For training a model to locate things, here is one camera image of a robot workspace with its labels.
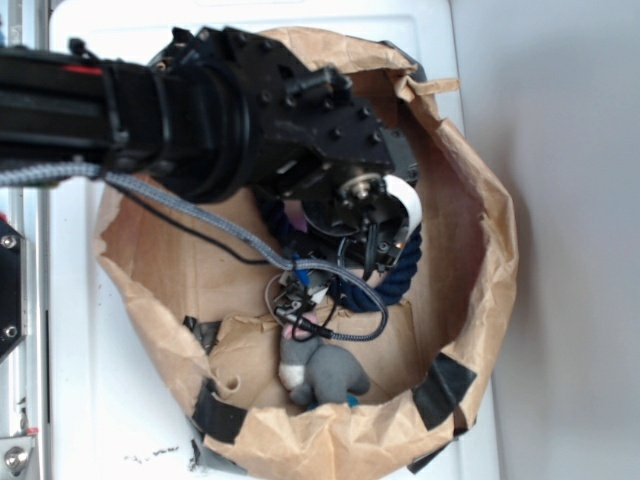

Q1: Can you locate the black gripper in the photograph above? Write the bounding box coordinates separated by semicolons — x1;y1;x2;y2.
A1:
267;167;422;320

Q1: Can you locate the dark blue twisted rope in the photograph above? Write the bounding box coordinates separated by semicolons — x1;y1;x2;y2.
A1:
257;197;425;314

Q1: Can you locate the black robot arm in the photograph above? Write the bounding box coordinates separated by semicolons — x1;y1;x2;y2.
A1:
1;28;421;319

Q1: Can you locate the grey plush bunny toy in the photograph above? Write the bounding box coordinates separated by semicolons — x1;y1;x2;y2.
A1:
278;322;371;408

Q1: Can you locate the brown paper bag bin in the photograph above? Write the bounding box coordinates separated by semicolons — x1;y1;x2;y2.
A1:
94;27;519;479

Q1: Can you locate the white plastic tray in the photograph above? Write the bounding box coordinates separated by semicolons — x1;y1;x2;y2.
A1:
49;1;492;479

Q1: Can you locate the thin black cable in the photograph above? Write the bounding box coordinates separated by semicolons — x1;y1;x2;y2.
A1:
107;182;271;266

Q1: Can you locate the grey braided cable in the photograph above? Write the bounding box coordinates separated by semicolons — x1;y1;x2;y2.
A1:
0;162;390;343

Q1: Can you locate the black metal bracket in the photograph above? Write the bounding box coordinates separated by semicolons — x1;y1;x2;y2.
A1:
0;212;25;362

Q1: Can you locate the aluminium frame rail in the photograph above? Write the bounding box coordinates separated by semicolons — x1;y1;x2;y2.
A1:
0;0;51;480

